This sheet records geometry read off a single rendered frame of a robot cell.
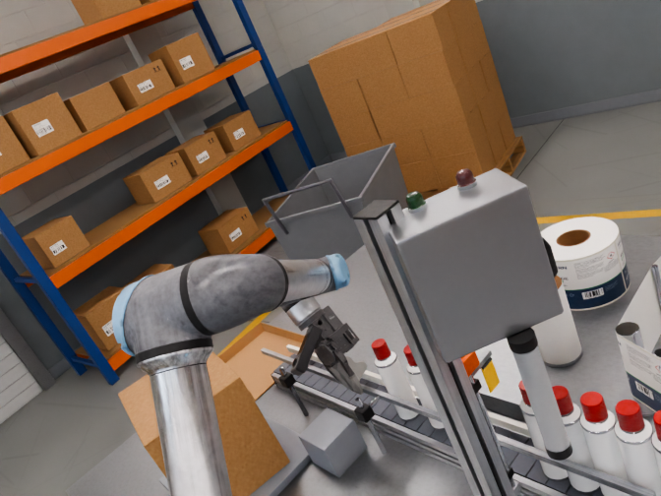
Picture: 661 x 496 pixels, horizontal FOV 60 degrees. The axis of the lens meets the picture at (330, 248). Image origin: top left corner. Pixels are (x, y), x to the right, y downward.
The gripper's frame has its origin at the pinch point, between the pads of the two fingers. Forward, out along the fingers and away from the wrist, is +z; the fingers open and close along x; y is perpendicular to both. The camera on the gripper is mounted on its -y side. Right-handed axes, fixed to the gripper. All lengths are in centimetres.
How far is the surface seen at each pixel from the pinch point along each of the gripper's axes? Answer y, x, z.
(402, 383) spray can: 4.3, -11.5, 4.0
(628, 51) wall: 423, 109, -37
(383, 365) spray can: 2.1, -13.5, -1.9
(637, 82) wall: 425, 120, -13
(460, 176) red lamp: -4, -71, -20
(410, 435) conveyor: 0.1, -7.4, 13.9
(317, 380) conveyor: 4.6, 25.0, -6.1
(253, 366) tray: 4, 59, -21
